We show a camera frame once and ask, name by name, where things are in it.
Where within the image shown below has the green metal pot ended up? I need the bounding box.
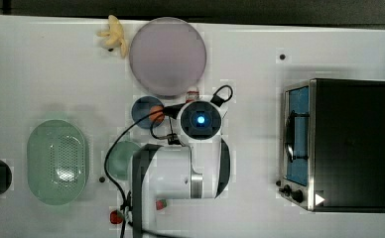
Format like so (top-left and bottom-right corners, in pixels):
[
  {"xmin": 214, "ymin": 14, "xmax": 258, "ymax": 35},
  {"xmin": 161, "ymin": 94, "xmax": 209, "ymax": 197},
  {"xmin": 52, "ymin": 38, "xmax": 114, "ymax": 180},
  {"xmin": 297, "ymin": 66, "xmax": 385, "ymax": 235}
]
[{"xmin": 107, "ymin": 141, "xmax": 140, "ymax": 180}]

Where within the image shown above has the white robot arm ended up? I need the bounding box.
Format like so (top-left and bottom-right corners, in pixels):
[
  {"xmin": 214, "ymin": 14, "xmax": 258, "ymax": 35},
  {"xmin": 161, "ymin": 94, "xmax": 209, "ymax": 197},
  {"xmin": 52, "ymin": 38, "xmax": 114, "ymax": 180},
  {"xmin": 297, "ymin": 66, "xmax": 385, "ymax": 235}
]
[{"xmin": 128, "ymin": 96, "xmax": 230, "ymax": 238}]

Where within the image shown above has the dark red strawberry toy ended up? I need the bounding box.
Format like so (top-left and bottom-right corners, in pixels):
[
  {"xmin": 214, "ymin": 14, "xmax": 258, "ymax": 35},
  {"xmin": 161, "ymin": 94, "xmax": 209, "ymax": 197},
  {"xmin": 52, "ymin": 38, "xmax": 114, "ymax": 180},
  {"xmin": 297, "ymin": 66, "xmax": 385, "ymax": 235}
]
[{"xmin": 109, "ymin": 210, "xmax": 124, "ymax": 224}]

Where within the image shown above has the orange fruit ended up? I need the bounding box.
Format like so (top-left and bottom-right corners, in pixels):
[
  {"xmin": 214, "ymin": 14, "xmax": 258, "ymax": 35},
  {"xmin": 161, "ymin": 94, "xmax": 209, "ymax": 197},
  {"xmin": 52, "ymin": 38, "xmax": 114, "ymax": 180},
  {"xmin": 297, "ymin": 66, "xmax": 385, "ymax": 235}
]
[{"xmin": 149, "ymin": 105, "xmax": 165, "ymax": 123}]

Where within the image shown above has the green oval strainer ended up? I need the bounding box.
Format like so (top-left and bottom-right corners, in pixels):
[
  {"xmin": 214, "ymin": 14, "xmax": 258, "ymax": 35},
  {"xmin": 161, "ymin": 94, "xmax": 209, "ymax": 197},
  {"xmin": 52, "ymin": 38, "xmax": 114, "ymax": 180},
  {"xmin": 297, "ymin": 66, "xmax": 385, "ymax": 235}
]
[{"xmin": 27, "ymin": 120, "xmax": 89, "ymax": 205}]

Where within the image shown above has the light red strawberry toy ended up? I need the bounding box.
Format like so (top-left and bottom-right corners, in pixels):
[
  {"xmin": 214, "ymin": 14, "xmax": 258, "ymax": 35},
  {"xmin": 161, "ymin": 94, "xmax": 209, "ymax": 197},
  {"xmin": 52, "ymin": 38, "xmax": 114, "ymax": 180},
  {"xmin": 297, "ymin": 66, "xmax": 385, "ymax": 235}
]
[{"xmin": 156, "ymin": 199, "xmax": 167, "ymax": 210}]

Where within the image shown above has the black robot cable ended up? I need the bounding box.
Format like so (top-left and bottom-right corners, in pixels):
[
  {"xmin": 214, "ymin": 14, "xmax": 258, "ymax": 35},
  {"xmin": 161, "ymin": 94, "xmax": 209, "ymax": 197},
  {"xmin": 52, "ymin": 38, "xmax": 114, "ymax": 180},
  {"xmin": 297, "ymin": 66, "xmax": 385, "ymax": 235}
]
[{"xmin": 103, "ymin": 84, "xmax": 234, "ymax": 238}]

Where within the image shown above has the grey round plate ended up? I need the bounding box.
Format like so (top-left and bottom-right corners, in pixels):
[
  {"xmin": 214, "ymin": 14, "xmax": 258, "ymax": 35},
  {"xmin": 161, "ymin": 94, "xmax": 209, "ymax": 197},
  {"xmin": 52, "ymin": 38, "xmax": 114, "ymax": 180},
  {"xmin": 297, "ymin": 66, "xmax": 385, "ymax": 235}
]
[{"xmin": 129, "ymin": 17, "xmax": 206, "ymax": 97}]

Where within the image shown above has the black toaster oven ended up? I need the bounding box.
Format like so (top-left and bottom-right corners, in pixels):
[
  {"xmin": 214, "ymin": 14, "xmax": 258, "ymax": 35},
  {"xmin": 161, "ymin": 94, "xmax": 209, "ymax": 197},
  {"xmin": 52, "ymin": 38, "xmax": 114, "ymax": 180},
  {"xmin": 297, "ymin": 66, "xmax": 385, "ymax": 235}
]
[{"xmin": 276, "ymin": 78, "xmax": 385, "ymax": 213}]

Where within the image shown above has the blue bowl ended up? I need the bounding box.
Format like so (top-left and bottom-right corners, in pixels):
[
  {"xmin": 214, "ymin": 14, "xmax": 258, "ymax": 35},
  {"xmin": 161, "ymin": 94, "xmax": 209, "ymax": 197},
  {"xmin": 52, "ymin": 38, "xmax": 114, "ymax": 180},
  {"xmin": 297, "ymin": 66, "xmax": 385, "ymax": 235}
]
[{"xmin": 131, "ymin": 96, "xmax": 164, "ymax": 129}]

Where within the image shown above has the yellow banana bunch toy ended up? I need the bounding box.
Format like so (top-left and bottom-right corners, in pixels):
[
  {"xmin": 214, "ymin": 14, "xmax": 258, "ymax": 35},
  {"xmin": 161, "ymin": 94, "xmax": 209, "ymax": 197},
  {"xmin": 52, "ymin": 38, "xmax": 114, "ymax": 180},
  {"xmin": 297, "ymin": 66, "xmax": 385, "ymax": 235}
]
[{"xmin": 96, "ymin": 15, "xmax": 128, "ymax": 59}]

